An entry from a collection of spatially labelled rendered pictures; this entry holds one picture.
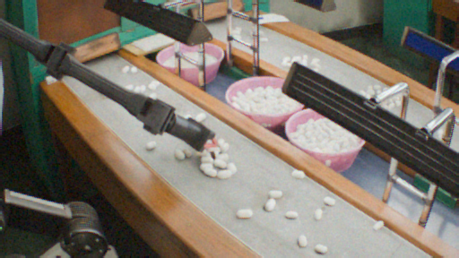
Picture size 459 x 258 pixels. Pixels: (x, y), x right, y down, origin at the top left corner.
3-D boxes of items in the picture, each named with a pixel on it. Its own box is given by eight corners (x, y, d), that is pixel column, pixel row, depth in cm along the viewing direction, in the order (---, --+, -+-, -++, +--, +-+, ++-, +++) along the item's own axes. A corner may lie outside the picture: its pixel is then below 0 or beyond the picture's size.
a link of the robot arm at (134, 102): (42, 71, 136) (58, 39, 136) (48, 74, 142) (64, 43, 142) (152, 137, 130) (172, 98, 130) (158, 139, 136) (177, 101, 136)
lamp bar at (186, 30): (189, 47, 140) (189, 24, 136) (102, 9, 182) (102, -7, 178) (213, 40, 145) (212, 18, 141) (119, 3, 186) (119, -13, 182)
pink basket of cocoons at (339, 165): (326, 192, 144) (330, 165, 139) (265, 152, 162) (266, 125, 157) (376, 156, 159) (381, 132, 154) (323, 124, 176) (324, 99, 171)
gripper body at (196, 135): (193, 117, 150) (176, 109, 144) (215, 133, 143) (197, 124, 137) (181, 138, 150) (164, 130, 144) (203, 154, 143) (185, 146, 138)
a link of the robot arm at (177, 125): (167, 133, 135) (177, 114, 135) (152, 124, 139) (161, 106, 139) (185, 141, 140) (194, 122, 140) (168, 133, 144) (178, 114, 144)
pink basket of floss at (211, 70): (218, 92, 195) (217, 70, 190) (149, 90, 199) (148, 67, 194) (229, 63, 218) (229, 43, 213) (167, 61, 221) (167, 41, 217)
